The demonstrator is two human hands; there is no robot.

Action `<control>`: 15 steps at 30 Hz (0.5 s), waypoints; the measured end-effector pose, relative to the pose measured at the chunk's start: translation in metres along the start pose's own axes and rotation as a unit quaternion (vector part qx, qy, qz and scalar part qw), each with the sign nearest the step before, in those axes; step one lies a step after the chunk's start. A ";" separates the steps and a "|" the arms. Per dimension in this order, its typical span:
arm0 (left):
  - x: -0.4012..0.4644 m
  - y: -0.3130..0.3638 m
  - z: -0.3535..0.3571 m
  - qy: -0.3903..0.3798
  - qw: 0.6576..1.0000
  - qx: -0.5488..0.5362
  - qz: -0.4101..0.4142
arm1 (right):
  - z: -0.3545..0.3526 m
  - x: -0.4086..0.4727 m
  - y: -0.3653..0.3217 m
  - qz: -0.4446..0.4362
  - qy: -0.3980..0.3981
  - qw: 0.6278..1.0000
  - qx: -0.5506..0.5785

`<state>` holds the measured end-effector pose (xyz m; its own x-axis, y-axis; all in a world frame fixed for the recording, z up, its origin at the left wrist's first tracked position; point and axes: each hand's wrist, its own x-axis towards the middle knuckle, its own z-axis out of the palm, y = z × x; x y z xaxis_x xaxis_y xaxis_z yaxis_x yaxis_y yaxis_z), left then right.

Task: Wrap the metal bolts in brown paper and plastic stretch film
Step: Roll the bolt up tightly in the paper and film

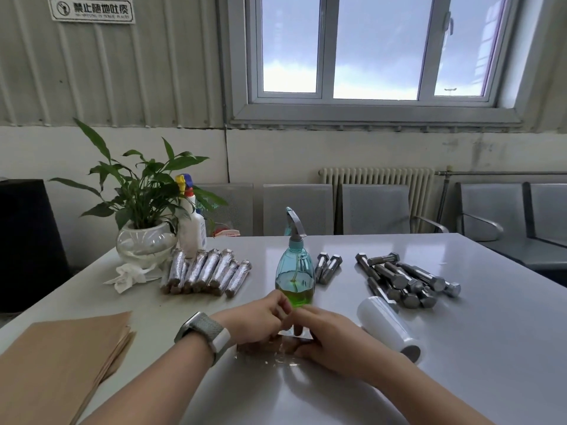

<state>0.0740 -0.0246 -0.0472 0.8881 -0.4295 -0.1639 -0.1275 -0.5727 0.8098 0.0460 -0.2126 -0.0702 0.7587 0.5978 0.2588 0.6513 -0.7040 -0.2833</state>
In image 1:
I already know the white framed window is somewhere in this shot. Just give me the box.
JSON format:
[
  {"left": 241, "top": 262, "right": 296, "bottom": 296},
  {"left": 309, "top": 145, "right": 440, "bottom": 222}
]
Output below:
[{"left": 226, "top": 0, "right": 567, "bottom": 131}]

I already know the grey metal chair with armrest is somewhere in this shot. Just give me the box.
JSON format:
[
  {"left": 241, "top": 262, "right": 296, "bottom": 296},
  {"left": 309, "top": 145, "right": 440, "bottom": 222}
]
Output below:
[{"left": 341, "top": 184, "right": 451, "bottom": 235}]

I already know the smartwatch with grey band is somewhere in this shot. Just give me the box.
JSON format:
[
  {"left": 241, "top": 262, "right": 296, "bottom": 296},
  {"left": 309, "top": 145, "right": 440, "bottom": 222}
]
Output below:
[{"left": 174, "top": 312, "right": 233, "bottom": 367}]

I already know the row of bolts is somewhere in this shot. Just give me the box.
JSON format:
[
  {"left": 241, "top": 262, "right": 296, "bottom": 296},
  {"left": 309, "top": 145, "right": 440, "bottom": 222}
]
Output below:
[{"left": 160, "top": 247, "right": 253, "bottom": 299}]

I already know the clear glass plant pot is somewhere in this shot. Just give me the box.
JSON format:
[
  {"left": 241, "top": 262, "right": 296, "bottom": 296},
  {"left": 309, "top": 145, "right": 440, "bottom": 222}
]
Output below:
[{"left": 116, "top": 221, "right": 179, "bottom": 267}]

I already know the person's right hand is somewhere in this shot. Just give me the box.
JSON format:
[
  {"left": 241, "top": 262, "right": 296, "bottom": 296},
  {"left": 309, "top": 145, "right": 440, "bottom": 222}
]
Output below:
[{"left": 281, "top": 305, "right": 410, "bottom": 381}]

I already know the white cling film roll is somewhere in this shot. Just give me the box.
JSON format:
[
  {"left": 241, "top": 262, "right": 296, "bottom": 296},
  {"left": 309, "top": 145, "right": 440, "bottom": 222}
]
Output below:
[{"left": 357, "top": 296, "right": 424, "bottom": 365}]

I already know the white wall radiator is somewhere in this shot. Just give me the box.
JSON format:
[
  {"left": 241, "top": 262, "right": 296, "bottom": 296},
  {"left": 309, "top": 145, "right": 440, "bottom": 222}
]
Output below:
[{"left": 318, "top": 166, "right": 436, "bottom": 235}]

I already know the white spray bottle colourful nozzle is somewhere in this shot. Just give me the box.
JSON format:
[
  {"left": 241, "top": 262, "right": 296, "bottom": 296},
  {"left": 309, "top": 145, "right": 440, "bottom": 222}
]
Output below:
[{"left": 175, "top": 174, "right": 208, "bottom": 260}]

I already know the grey metal bench seat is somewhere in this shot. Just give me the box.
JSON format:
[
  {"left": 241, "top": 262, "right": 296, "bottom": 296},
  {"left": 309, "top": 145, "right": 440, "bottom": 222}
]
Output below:
[
  {"left": 456, "top": 182, "right": 530, "bottom": 243},
  {"left": 524, "top": 182, "right": 567, "bottom": 270}
]

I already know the pile of steel bolts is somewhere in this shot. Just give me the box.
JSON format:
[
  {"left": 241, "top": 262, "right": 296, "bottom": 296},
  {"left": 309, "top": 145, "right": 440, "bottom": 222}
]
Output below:
[{"left": 314, "top": 251, "right": 461, "bottom": 313}]

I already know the person's left hand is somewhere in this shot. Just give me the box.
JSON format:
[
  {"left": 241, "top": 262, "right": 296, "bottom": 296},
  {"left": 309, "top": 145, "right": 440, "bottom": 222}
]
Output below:
[{"left": 212, "top": 289, "right": 294, "bottom": 350}]

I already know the green leafy plant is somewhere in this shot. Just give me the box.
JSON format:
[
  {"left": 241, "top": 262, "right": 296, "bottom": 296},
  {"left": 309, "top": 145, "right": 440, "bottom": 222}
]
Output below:
[{"left": 48, "top": 118, "right": 227, "bottom": 231}]

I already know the crumpled white tissue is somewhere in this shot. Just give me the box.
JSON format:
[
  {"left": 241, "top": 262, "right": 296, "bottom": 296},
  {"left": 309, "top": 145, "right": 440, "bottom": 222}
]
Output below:
[{"left": 103, "top": 263, "right": 162, "bottom": 293}]

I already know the person's left forearm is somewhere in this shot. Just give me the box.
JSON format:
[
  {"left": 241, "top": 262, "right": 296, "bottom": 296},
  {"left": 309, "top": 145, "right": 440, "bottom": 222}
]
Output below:
[{"left": 82, "top": 340, "right": 218, "bottom": 425}]

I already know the stack of brown paper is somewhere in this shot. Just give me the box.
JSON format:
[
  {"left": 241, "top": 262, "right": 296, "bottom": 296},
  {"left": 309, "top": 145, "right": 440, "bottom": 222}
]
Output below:
[{"left": 0, "top": 310, "right": 137, "bottom": 425}]

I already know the teal spray bottle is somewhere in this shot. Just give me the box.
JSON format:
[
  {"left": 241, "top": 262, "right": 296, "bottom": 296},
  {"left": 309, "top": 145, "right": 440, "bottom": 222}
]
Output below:
[{"left": 275, "top": 207, "right": 316, "bottom": 308}]

